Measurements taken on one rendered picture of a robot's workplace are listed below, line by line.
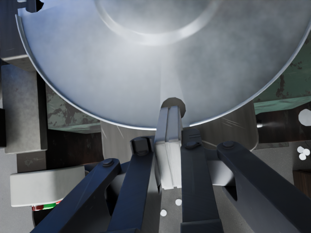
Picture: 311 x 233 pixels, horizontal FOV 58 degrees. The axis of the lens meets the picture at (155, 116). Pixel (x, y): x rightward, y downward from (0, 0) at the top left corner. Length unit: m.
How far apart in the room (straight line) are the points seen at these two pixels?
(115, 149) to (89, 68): 0.08
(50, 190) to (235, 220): 0.74
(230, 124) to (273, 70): 0.06
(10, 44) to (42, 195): 0.22
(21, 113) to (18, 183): 0.11
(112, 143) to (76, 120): 0.17
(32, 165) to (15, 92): 0.12
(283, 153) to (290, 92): 0.67
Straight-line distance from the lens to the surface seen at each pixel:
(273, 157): 1.07
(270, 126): 0.79
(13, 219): 1.28
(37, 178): 0.47
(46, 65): 0.30
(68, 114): 0.43
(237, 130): 0.25
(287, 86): 0.41
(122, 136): 0.26
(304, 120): 0.41
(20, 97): 0.48
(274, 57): 0.27
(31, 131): 0.46
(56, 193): 0.47
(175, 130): 0.17
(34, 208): 0.49
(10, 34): 0.43
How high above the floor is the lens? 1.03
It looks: 80 degrees down
